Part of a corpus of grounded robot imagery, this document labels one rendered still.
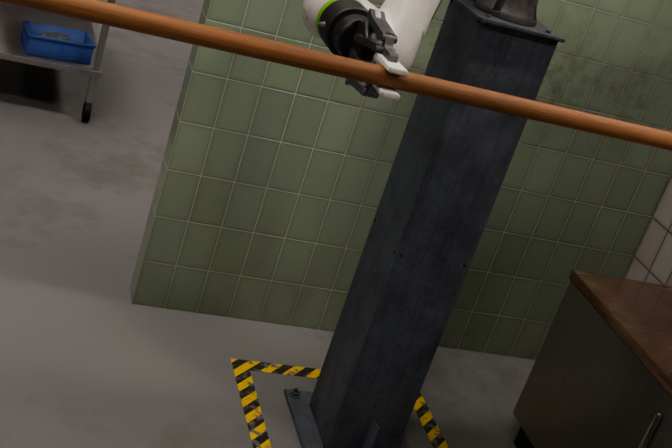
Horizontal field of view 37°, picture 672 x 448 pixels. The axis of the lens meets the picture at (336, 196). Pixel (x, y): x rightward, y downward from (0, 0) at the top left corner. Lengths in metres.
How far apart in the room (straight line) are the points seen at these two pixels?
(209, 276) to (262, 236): 0.20
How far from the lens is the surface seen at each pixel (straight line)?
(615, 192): 3.39
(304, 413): 2.82
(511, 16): 2.33
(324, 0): 1.77
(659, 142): 1.75
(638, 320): 2.69
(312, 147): 2.95
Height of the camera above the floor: 1.55
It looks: 21 degrees down
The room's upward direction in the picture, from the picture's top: 18 degrees clockwise
